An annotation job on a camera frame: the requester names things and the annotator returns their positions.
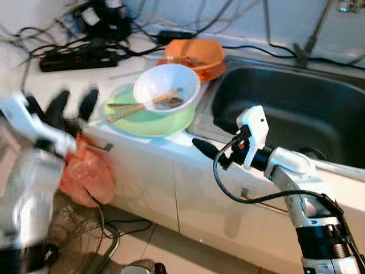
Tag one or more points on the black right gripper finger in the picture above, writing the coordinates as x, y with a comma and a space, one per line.
208, 150

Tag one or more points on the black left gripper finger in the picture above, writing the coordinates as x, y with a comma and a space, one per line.
89, 104
60, 108

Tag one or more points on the metal fork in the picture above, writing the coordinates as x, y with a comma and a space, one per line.
120, 105

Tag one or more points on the white bowl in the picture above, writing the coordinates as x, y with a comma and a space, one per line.
165, 80

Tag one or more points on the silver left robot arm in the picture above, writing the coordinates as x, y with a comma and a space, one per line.
28, 200

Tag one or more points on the black power strip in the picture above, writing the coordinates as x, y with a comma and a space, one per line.
77, 61

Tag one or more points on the red plastic bag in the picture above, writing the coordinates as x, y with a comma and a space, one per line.
91, 171

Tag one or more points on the stainless steel sink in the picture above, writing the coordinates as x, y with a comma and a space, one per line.
262, 103

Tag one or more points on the green plate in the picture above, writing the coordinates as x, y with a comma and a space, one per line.
148, 127

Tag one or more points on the plain white cabinet door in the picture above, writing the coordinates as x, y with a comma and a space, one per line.
142, 188

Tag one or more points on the orange plate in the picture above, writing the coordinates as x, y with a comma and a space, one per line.
214, 74

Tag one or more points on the black charger box white label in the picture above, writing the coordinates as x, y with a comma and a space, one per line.
105, 20

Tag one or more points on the orange bowl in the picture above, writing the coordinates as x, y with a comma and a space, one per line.
205, 51

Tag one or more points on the black power brick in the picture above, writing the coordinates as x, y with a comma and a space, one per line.
175, 37

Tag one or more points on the metal cage floor fan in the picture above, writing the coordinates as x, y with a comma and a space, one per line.
85, 240

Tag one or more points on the metal faucet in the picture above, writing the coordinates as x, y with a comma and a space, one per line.
316, 28

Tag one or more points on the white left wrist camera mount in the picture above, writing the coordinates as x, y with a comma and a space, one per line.
23, 117

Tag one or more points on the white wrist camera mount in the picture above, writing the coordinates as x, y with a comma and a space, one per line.
23, 117
255, 121

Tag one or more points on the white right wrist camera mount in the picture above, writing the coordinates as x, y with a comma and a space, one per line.
255, 121

